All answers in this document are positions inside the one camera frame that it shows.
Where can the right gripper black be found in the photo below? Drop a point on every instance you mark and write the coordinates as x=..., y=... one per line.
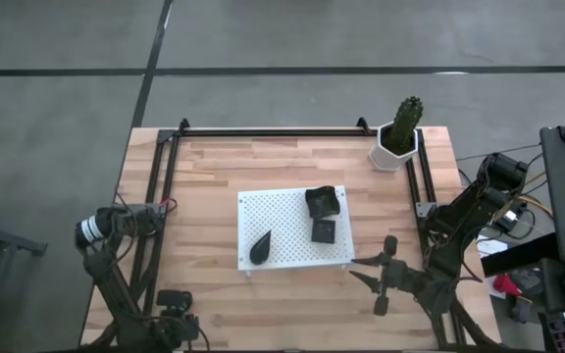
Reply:
x=395, y=277

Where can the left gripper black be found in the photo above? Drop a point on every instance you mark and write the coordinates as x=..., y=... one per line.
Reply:
x=179, y=326

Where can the small black square plate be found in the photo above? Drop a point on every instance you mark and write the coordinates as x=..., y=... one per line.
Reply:
x=323, y=231

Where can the black wavy square bowl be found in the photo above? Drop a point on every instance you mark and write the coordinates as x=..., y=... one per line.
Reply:
x=322, y=202

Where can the black teardrop plate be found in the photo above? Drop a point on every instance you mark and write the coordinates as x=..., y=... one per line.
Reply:
x=260, y=250

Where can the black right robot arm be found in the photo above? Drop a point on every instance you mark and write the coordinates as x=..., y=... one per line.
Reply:
x=464, y=216

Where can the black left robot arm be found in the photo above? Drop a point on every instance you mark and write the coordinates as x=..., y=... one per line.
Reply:
x=103, y=274

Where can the white perforated metal shelf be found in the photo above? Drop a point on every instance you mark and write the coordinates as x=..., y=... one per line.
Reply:
x=287, y=220

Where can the white hexagonal plant pot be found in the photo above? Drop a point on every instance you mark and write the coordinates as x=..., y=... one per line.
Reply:
x=380, y=159

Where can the white paper sheet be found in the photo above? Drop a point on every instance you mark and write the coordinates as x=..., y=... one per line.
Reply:
x=489, y=246

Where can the red object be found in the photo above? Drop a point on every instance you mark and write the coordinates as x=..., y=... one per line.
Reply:
x=505, y=285

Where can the small white adapter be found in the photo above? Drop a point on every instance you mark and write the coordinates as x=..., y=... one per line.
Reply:
x=510, y=216

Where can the green cactus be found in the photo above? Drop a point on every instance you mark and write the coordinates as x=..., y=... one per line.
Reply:
x=405, y=120

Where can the black stand legs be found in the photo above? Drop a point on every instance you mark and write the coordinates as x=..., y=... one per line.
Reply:
x=13, y=241

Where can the black aluminium table frame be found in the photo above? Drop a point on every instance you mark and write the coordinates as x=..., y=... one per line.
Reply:
x=263, y=132

